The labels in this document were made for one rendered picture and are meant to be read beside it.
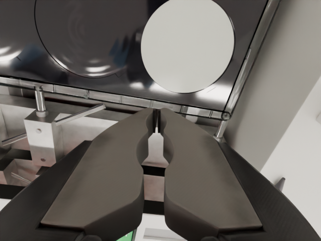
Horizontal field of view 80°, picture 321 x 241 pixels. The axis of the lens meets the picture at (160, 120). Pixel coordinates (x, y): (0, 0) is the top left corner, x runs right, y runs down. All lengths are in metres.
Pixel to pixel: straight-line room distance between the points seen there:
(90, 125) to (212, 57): 0.19
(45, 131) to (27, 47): 0.10
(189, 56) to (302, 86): 0.11
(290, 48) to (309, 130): 0.09
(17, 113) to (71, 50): 0.14
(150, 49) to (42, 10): 0.11
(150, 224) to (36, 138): 0.20
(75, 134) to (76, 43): 0.14
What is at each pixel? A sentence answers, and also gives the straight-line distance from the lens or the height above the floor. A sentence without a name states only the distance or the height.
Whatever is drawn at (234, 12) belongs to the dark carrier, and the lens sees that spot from 0.23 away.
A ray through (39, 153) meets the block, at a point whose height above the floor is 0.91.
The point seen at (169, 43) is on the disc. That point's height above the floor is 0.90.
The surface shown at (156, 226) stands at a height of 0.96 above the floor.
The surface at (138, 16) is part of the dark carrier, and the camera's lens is 0.22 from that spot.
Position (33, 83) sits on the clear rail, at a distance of 0.28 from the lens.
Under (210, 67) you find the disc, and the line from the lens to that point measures 0.24.
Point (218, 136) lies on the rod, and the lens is 0.29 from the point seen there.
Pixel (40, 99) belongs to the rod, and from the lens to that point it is 0.29.
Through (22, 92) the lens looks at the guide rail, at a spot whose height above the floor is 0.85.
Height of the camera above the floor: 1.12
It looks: 59 degrees down
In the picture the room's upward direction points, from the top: 179 degrees clockwise
